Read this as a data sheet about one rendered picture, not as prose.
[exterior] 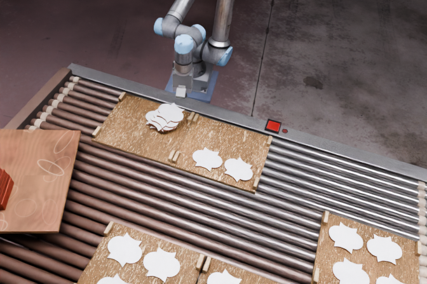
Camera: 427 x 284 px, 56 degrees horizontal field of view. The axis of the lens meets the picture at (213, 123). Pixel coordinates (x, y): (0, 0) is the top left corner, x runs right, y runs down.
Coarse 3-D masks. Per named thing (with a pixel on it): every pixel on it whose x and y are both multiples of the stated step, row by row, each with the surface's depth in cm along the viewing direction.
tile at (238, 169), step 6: (228, 162) 190; (234, 162) 190; (240, 162) 191; (228, 168) 188; (234, 168) 188; (240, 168) 188; (246, 168) 189; (228, 174) 186; (234, 174) 186; (240, 174) 186; (246, 174) 186; (252, 174) 187; (246, 180) 185
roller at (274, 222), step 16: (80, 160) 190; (96, 160) 188; (128, 176) 186; (144, 176) 184; (176, 192) 182; (192, 192) 181; (224, 208) 178; (240, 208) 177; (272, 224) 175; (288, 224) 174
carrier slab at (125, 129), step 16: (128, 96) 216; (112, 112) 207; (128, 112) 208; (144, 112) 209; (112, 128) 200; (128, 128) 201; (144, 128) 201; (176, 128) 203; (112, 144) 193; (128, 144) 194; (144, 144) 195; (160, 144) 195; (176, 144) 196; (160, 160) 189
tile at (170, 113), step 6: (162, 108) 203; (168, 108) 203; (174, 108) 204; (162, 114) 200; (168, 114) 200; (174, 114) 201; (180, 114) 201; (168, 120) 198; (174, 120) 198; (180, 120) 199
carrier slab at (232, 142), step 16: (192, 128) 204; (208, 128) 205; (224, 128) 206; (240, 128) 207; (192, 144) 197; (208, 144) 198; (224, 144) 199; (240, 144) 200; (256, 144) 200; (192, 160) 191; (224, 160) 192; (256, 160) 194; (208, 176) 185; (224, 176) 186; (256, 176) 187
